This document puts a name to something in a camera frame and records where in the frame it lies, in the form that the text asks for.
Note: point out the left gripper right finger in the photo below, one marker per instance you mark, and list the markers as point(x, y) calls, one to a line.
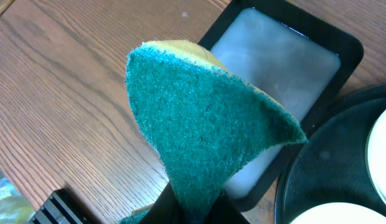
point(225, 212)

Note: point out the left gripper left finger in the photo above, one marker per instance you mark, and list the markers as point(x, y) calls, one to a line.
point(165, 210)

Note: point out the green sponge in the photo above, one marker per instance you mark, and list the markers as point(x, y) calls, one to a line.
point(205, 123)

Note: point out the light green plate front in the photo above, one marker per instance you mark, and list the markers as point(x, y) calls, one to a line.
point(339, 213)

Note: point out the light green plate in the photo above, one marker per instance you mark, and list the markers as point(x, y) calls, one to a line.
point(375, 154)
point(339, 213)

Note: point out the round black tray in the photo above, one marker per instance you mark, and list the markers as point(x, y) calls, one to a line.
point(331, 167)

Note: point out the black rectangular tray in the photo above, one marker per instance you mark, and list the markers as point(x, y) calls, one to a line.
point(298, 59)

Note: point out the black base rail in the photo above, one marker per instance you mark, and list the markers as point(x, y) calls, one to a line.
point(63, 207)

